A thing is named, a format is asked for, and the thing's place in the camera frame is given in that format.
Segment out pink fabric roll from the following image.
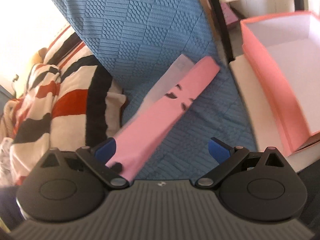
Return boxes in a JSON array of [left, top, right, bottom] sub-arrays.
[[106, 55, 220, 181]]

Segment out blue textured bedspread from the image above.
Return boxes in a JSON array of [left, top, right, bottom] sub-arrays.
[[136, 63, 257, 181]]

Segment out striped red black blanket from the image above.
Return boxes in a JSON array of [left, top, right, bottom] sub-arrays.
[[1, 25, 126, 186]]

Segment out brown plush toy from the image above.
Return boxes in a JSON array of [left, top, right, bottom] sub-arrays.
[[30, 48, 47, 65]]

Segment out pink open cardboard box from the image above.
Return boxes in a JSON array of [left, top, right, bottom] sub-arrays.
[[240, 11, 319, 156]]

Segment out small pink card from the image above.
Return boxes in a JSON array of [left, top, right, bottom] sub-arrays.
[[221, 3, 239, 29]]

